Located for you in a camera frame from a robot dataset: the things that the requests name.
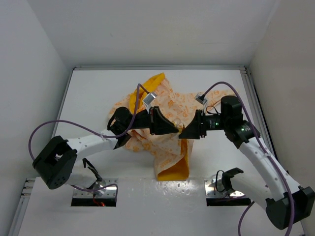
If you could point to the aluminium frame rail right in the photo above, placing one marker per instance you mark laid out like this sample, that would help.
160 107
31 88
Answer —
257 110

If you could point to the aluminium frame rail back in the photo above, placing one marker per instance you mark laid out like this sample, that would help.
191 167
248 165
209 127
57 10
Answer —
160 67

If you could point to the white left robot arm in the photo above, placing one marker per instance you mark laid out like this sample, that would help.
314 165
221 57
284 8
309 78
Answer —
64 161

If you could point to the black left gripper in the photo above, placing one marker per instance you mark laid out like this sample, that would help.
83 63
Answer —
158 123

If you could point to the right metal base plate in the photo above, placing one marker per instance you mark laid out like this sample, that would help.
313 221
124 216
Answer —
214 191

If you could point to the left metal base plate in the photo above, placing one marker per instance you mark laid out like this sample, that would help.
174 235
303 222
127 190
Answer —
104 189

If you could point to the metal base plate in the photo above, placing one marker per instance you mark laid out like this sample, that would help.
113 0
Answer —
104 189
214 191

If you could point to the aluminium frame rail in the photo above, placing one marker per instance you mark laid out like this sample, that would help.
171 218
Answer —
160 67
257 110

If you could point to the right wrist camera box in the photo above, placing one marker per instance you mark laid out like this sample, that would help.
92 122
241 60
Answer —
201 99

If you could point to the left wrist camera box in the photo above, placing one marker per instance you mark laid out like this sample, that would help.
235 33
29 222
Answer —
150 97

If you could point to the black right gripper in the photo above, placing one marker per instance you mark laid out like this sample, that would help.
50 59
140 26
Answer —
195 129

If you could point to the orange patterned yellow-lined jacket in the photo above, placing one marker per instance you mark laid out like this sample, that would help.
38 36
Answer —
171 154

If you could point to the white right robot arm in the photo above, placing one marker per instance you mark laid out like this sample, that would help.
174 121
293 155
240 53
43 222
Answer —
284 199

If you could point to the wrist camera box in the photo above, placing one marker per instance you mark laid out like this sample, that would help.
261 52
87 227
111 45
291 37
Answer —
150 97
201 99

